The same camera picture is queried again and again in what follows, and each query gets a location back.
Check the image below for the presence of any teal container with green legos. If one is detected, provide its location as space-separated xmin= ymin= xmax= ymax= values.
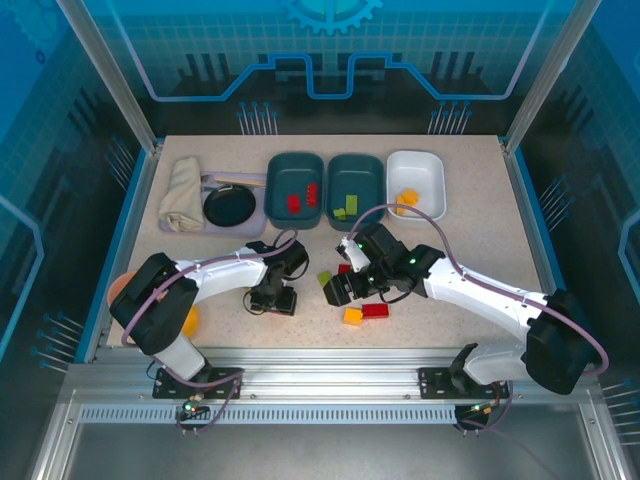
xmin=325 ymin=152 xmax=386 ymax=232

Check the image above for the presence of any teal container with red legos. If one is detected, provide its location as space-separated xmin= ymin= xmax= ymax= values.
xmin=264 ymin=151 xmax=325 ymax=231

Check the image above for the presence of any lavender plastic tray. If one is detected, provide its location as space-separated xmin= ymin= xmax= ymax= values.
xmin=158 ymin=172 xmax=269 ymax=236

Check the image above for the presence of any black round plate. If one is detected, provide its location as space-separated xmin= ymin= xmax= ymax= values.
xmin=202 ymin=183 xmax=258 ymax=228

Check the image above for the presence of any yellow chopstick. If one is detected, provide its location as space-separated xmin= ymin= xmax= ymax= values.
xmin=215 ymin=177 xmax=267 ymax=189

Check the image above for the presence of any white container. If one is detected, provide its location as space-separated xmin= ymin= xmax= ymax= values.
xmin=385 ymin=149 xmax=447 ymax=222

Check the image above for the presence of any yellow ball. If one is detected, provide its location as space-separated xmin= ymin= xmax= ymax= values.
xmin=179 ymin=305 xmax=202 ymax=339

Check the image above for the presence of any beige folded cloth napkin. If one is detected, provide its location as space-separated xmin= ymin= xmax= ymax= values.
xmin=158 ymin=156 xmax=206 ymax=234

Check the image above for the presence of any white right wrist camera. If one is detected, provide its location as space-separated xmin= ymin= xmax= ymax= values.
xmin=336 ymin=237 xmax=372 ymax=275

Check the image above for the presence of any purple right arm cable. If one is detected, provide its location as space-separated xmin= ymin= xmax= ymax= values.
xmin=347 ymin=203 xmax=610 ymax=437

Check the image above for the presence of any aluminium frame rail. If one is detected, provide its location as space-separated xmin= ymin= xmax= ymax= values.
xmin=67 ymin=348 xmax=599 ymax=401

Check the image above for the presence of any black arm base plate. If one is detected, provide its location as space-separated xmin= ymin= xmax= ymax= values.
xmin=152 ymin=366 xmax=245 ymax=400
xmin=417 ymin=366 xmax=512 ymax=400

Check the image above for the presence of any slotted grey cable duct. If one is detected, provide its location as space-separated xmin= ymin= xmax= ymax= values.
xmin=78 ymin=405 xmax=459 ymax=426

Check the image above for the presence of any aluminium frame post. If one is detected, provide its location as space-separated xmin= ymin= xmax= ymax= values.
xmin=502 ymin=0 xmax=599 ymax=156
xmin=54 ymin=0 xmax=164 ymax=156

